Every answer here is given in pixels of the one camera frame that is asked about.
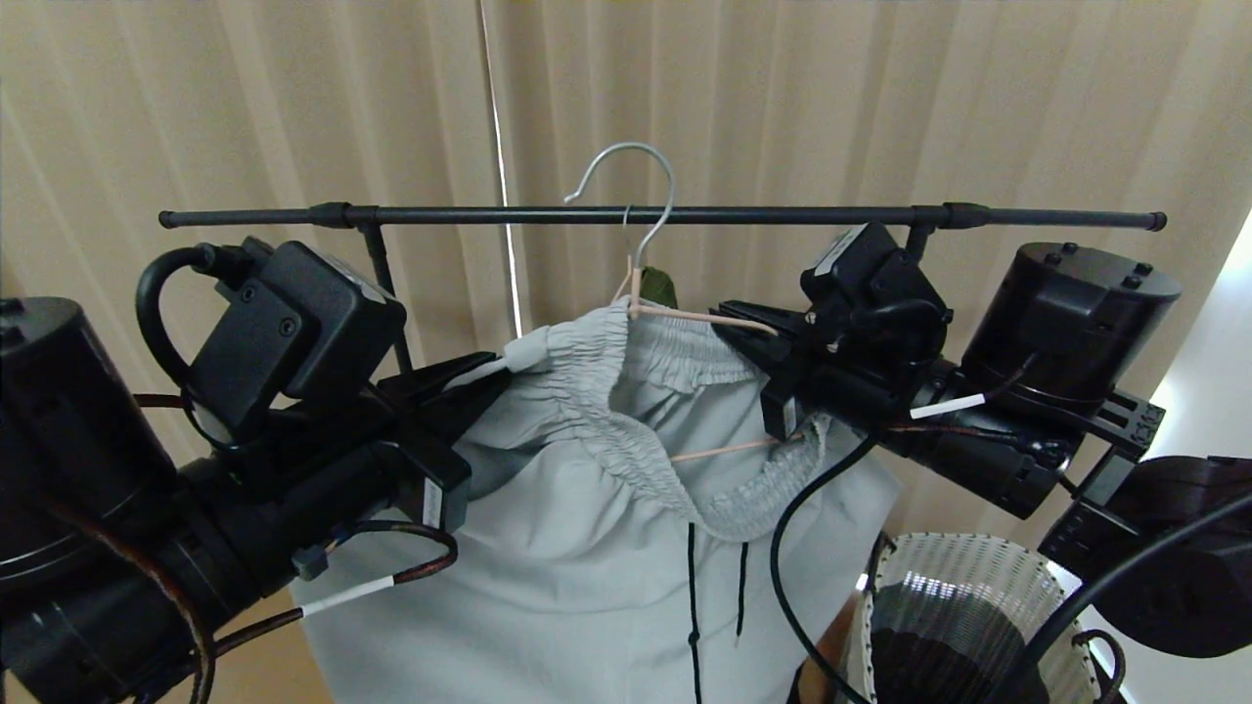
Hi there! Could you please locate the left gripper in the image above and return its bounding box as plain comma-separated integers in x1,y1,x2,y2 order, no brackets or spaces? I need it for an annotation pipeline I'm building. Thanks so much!
227,409,474,590

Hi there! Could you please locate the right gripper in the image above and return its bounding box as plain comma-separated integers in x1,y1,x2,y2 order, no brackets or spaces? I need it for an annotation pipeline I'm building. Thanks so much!
758,335,942,443

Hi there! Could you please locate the pale grey garment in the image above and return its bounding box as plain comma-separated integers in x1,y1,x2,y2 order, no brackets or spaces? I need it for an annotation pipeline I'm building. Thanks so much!
289,296,903,704

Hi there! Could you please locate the pink clothes hanger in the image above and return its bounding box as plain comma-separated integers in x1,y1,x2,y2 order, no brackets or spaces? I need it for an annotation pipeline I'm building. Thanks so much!
610,203,639,306
563,142,785,462

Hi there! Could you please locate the white laundry basket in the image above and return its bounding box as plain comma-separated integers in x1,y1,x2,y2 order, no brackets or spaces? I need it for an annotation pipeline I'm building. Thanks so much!
844,533,1128,704

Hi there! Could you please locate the beige curtain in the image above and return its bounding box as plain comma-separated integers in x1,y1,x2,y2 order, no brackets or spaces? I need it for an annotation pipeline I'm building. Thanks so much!
0,0,1252,549

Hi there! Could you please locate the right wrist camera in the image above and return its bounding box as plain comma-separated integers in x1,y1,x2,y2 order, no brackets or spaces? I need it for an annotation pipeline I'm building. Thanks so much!
799,222,954,345

